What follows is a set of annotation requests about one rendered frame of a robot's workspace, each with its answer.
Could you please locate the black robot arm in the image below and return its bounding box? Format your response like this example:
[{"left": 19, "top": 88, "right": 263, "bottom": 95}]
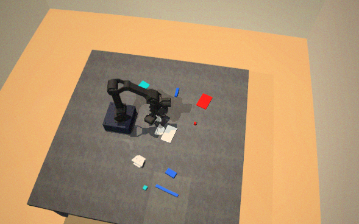
[{"left": 107, "top": 78, "right": 171, "bottom": 124}]

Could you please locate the red flat rectangular plate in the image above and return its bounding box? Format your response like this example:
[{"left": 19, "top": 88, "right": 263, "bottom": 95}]
[{"left": 196, "top": 93, "right": 212, "bottom": 110}]

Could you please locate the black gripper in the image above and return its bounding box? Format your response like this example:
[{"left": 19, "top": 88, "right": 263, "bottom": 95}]
[{"left": 144, "top": 105, "right": 160, "bottom": 125}]

